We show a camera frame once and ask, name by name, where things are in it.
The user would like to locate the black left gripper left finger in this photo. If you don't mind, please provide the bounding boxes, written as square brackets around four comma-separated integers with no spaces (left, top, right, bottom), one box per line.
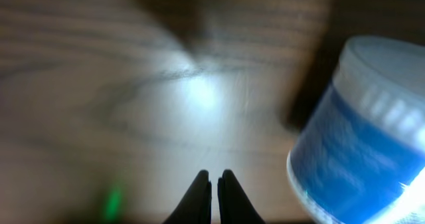
[163,169,212,224]

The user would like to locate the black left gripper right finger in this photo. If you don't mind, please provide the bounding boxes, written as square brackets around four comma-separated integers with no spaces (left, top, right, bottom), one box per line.
[217,169,266,224]

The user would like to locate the white round tub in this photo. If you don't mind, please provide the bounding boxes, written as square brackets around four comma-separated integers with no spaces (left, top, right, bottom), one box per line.
[287,36,424,223]

